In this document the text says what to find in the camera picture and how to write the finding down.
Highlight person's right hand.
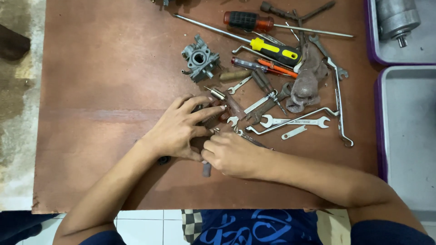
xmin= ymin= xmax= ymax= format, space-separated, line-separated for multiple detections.
xmin=201 ymin=131 xmax=274 ymax=179

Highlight black white checkered cloth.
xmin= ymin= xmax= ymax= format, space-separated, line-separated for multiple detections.
xmin=181 ymin=209 xmax=203 ymax=244

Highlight purple rimmed tray with motor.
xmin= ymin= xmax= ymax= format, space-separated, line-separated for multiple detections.
xmin=363 ymin=0 xmax=436 ymax=66

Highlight grey double-ended wrench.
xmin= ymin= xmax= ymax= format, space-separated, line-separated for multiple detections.
xmin=308 ymin=34 xmax=349 ymax=81

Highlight small flat silver wrench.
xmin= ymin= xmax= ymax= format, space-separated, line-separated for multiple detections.
xmin=281 ymin=125 xmax=308 ymax=141

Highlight rusty T-handle socket wrench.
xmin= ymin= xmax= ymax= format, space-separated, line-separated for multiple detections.
xmin=260 ymin=1 xmax=336 ymax=22

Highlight clear brown handle screwdriver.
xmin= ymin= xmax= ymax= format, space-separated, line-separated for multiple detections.
xmin=204 ymin=86 xmax=246 ymax=126

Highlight dark brown object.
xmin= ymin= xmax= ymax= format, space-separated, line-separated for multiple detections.
xmin=0 ymin=23 xmax=31 ymax=62

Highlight empty purple rimmed tray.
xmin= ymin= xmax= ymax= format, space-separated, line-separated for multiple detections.
xmin=374 ymin=65 xmax=436 ymax=212

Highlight small orange screwdriver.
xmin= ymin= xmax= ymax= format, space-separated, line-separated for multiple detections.
xmin=256 ymin=58 xmax=299 ymax=79

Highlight grey metal carburetor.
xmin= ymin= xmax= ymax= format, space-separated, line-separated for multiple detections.
xmin=181 ymin=34 xmax=221 ymax=83

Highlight long silver offset spanner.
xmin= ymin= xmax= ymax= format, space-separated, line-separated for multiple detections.
xmin=323 ymin=56 xmax=354 ymax=148

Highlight small silver open wrench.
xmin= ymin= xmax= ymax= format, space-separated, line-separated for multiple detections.
xmin=227 ymin=75 xmax=253 ymax=95

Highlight silver combination wrench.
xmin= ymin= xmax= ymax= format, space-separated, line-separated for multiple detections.
xmin=227 ymin=93 xmax=274 ymax=127

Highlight grey cylindrical motor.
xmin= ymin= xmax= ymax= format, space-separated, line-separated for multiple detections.
xmin=375 ymin=0 xmax=421 ymax=48

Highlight clear red tester screwdriver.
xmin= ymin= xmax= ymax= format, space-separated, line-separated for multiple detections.
xmin=230 ymin=56 xmax=270 ymax=72

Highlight rusty open-end wrench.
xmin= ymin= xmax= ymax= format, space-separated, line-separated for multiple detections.
xmin=245 ymin=82 xmax=294 ymax=125

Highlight orange black handle screwdriver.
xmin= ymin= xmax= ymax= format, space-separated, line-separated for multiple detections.
xmin=223 ymin=11 xmax=354 ymax=38

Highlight person's left hand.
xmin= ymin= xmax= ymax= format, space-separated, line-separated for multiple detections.
xmin=141 ymin=93 xmax=227 ymax=162

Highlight wooden tool handle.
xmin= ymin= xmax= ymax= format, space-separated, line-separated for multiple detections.
xmin=219 ymin=69 xmax=253 ymax=82

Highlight yellow black handle screwdriver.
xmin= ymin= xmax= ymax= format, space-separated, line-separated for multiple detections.
xmin=173 ymin=13 xmax=302 ymax=67

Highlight thin metal rod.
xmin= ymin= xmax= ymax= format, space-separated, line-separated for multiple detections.
xmin=285 ymin=22 xmax=300 ymax=43

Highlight silver double open-end wrench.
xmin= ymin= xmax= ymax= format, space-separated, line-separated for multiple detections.
xmin=260 ymin=114 xmax=331 ymax=129

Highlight grey dirty rag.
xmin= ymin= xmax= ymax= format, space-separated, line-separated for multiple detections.
xmin=285 ymin=42 xmax=330 ymax=114

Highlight person's blue printed shirt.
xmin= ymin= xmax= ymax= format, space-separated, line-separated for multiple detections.
xmin=79 ymin=209 xmax=436 ymax=245

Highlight dark metal engine part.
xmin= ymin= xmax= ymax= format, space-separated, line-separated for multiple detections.
xmin=190 ymin=105 xmax=223 ymax=152

